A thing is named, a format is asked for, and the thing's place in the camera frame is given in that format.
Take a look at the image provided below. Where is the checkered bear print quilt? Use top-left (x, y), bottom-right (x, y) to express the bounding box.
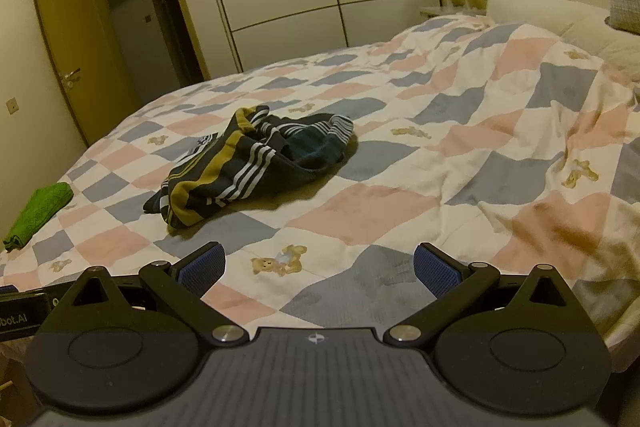
top-left (0, 13), bottom-right (640, 358)

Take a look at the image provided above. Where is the white dressing table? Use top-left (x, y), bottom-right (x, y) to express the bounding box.
top-left (419, 4), bottom-right (488, 22)

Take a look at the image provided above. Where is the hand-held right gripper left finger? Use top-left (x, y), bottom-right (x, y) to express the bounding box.
top-left (47, 241), bottom-right (247, 348)

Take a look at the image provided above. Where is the dark striped shirt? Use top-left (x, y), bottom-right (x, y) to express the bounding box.
top-left (143, 105), bottom-right (357, 229)

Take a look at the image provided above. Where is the white pillow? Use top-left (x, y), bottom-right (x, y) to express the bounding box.
top-left (486, 0), bottom-right (640, 82)

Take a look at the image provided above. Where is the green cloth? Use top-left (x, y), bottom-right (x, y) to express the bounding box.
top-left (2, 182), bottom-right (75, 252)

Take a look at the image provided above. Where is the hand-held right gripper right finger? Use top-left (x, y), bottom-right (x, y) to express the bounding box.
top-left (385, 243), bottom-right (598, 348)

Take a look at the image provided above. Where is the wooden door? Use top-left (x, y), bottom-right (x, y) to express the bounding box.
top-left (29, 0), bottom-right (143, 145)

